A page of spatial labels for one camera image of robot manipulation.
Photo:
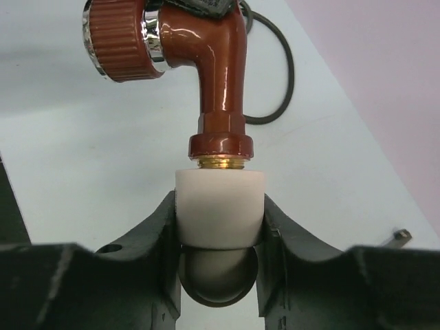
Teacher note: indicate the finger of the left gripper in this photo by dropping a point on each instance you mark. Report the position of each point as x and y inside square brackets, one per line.
[214, 9]

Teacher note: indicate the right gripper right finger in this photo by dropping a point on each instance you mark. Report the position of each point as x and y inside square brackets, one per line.
[304, 283]

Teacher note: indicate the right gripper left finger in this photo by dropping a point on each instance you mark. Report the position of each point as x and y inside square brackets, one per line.
[131, 283]

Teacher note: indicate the dark red brass faucet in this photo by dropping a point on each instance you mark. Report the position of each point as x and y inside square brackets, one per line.
[141, 40]

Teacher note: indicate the white plastic elbow fitting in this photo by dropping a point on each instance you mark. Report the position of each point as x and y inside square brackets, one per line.
[219, 215]

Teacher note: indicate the dark metal faucet spout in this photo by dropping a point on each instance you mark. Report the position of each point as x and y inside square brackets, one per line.
[398, 239]

